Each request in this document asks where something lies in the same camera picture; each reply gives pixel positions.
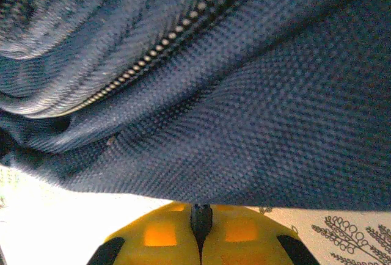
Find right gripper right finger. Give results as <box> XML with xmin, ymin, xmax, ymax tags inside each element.
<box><xmin>201</xmin><ymin>203</ymin><xmax>320</xmax><ymax>265</ymax></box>

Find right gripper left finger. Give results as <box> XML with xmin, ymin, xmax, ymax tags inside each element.
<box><xmin>87</xmin><ymin>202</ymin><xmax>202</xmax><ymax>265</ymax></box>

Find floral patterned table cloth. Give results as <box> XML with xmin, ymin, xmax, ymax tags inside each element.
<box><xmin>0</xmin><ymin>164</ymin><xmax>391</xmax><ymax>265</ymax></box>

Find navy blue backpack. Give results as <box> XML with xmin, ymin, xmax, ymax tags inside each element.
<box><xmin>0</xmin><ymin>0</ymin><xmax>391</xmax><ymax>212</ymax></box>

